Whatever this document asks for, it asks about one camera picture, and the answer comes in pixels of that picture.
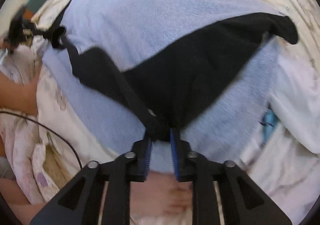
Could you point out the light blue fleece garment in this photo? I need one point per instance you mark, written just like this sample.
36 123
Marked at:
150 15

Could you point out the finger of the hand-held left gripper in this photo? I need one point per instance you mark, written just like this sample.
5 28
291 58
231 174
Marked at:
37 31

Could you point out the person's left forearm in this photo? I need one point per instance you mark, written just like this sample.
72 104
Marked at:
17 95

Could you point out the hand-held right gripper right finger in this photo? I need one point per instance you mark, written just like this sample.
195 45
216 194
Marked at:
175 155

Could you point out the black garment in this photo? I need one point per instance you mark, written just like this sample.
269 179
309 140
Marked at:
195 70

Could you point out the white cartoon print t-shirt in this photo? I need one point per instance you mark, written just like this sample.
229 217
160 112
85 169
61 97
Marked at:
280 177

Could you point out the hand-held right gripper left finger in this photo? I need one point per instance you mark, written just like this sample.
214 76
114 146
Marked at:
147 155

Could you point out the pale floral print cloth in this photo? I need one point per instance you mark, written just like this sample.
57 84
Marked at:
25 145

